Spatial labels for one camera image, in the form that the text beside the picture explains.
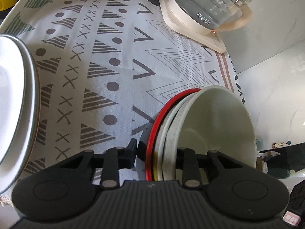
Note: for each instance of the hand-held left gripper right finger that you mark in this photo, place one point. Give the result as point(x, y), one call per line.
point(188, 162)

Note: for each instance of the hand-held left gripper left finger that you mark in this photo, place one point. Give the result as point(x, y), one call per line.
point(130, 156)

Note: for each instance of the black bowl with red rim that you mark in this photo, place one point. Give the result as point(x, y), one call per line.
point(143, 145)

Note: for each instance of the white speckled bowl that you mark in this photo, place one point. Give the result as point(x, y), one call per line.
point(170, 133)

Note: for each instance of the pale white bowl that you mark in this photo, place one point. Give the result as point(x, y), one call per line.
point(214, 114)

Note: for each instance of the patterned white tablecloth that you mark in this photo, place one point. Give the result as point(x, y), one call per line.
point(95, 88)

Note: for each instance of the dark object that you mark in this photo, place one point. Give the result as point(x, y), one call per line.
point(278, 157)

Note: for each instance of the white plate with teal rim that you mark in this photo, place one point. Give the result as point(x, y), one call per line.
point(29, 151)

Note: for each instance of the white kettle base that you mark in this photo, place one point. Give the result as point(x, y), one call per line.
point(188, 27)

